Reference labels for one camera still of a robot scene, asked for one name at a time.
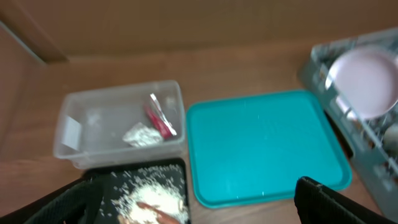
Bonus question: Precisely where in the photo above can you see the small white cup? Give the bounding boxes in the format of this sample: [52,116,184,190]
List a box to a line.
[383,123,398,152]

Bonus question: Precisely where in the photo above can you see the grey dishwasher rack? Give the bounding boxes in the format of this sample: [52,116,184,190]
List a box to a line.
[298,28,397,222]

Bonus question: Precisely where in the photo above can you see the orange carrot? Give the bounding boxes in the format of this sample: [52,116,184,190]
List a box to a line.
[136,202,180,224]

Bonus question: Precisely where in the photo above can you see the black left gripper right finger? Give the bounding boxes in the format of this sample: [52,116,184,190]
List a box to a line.
[294,176,396,224]

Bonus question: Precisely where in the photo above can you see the clear plastic bin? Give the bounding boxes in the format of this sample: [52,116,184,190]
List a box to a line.
[53,80,185,169]

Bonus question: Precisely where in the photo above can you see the red snack wrapper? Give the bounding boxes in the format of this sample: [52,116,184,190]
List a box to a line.
[144,93,177,139]

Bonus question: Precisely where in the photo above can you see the white tissue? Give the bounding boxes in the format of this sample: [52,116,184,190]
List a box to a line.
[122,123,164,147]

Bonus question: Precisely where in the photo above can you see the teal serving tray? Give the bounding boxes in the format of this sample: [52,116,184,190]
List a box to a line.
[186,90,352,208]

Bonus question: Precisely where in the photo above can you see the black plastic tray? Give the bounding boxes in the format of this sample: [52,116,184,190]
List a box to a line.
[85,158,191,223]

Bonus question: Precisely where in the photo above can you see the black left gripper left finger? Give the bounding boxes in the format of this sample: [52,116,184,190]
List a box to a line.
[1,179,103,224]

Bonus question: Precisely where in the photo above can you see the large white plate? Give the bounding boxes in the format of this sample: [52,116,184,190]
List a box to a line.
[325,46,397,119]

